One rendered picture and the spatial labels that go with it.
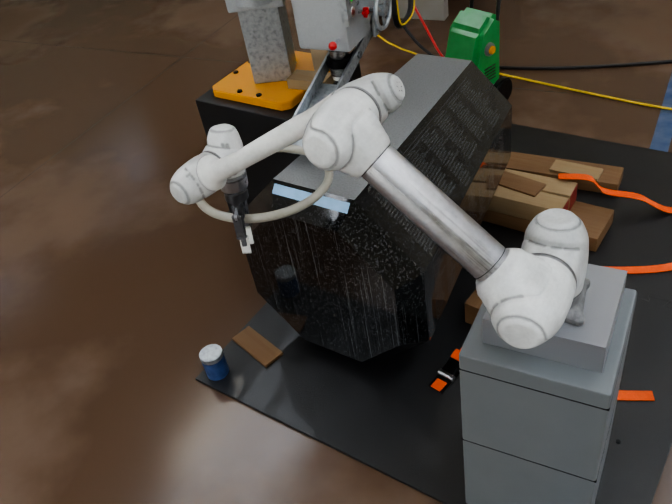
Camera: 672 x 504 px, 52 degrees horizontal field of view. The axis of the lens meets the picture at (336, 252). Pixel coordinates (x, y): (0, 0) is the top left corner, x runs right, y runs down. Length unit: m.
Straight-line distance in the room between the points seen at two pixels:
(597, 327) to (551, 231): 0.30
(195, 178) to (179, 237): 1.97
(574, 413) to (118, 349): 2.17
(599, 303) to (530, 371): 0.26
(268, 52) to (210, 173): 1.53
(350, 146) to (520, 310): 0.53
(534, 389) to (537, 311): 0.39
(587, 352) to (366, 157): 0.76
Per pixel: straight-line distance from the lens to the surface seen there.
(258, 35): 3.36
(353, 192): 2.41
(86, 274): 3.92
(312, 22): 2.68
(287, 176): 2.56
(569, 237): 1.75
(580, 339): 1.85
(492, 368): 1.92
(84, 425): 3.18
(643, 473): 2.71
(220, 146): 2.06
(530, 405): 2.00
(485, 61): 4.39
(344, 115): 1.56
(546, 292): 1.63
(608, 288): 2.01
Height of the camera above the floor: 2.27
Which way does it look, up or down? 40 degrees down
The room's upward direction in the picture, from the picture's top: 11 degrees counter-clockwise
